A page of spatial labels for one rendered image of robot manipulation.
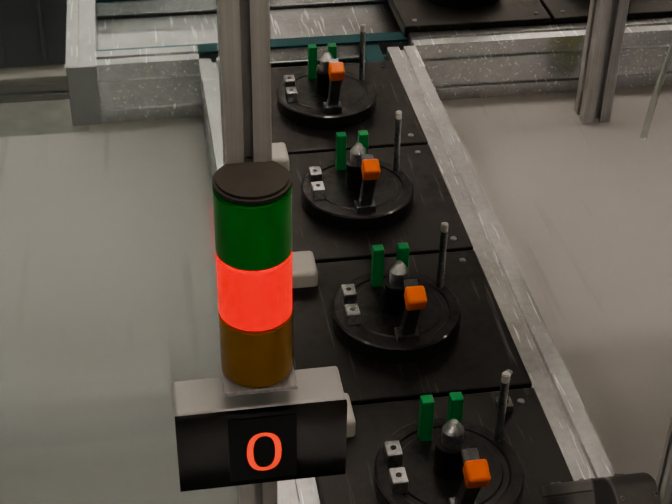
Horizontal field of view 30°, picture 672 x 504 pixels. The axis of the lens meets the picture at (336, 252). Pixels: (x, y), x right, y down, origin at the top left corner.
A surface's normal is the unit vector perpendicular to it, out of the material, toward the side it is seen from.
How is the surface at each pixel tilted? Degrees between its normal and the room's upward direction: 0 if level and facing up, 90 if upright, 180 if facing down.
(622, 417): 0
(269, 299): 90
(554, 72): 90
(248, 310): 90
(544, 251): 0
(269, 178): 0
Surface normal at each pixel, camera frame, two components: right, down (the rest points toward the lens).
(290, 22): 0.02, -0.81
